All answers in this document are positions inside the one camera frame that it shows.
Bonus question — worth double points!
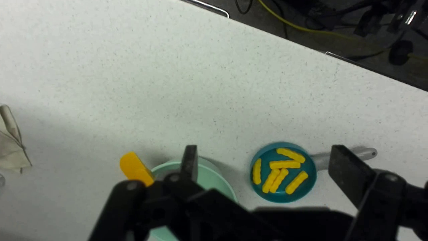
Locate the mint green bowl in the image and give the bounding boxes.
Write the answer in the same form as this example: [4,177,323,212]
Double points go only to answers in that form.
[147,157,238,241]

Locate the yellow toy fry piece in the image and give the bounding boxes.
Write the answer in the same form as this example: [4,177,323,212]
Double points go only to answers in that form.
[267,160,303,172]
[269,168,290,195]
[261,168,281,195]
[283,170,310,197]
[251,158,263,187]
[275,148,307,165]

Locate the yellow cable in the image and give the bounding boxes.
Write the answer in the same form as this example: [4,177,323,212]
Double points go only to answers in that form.
[257,0,362,45]

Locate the blue pan with grey handle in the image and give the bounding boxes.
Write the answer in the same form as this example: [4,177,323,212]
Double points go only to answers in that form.
[249,141,378,205]

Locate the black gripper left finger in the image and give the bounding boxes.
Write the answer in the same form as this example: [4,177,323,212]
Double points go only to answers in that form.
[88,145,278,241]

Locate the wooden spatula with yellow head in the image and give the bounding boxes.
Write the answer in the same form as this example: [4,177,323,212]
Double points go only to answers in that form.
[119,152,156,189]

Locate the beige cloth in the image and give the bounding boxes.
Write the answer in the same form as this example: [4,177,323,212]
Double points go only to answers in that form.
[0,105,33,176]

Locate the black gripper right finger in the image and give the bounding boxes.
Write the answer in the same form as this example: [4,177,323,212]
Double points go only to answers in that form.
[327,144,428,241]

